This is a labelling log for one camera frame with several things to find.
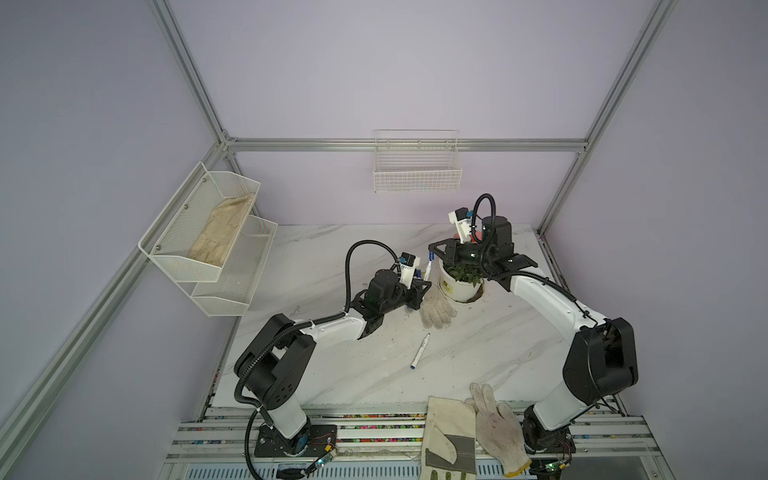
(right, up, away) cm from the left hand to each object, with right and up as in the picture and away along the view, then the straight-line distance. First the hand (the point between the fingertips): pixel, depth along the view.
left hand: (428, 283), depth 85 cm
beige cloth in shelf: (-57, +13, -6) cm, 59 cm away
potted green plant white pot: (+10, 0, +4) cm, 11 cm away
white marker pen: (-2, -21, +4) cm, 21 cm away
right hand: (0, +11, -4) cm, 11 cm away
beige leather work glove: (+4, -40, -13) cm, 42 cm away
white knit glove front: (+16, -37, -11) cm, 42 cm away
